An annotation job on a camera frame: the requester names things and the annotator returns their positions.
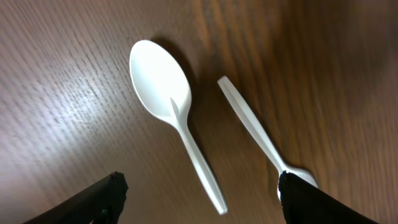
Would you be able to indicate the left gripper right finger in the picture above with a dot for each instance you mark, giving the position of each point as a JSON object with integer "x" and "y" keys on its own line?
{"x": 302, "y": 203}

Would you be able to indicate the white spoon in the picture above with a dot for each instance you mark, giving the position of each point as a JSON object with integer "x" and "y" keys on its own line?
{"x": 163, "y": 89}
{"x": 255, "y": 129}

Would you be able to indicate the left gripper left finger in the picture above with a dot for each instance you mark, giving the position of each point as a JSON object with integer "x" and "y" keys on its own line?
{"x": 102, "y": 202}

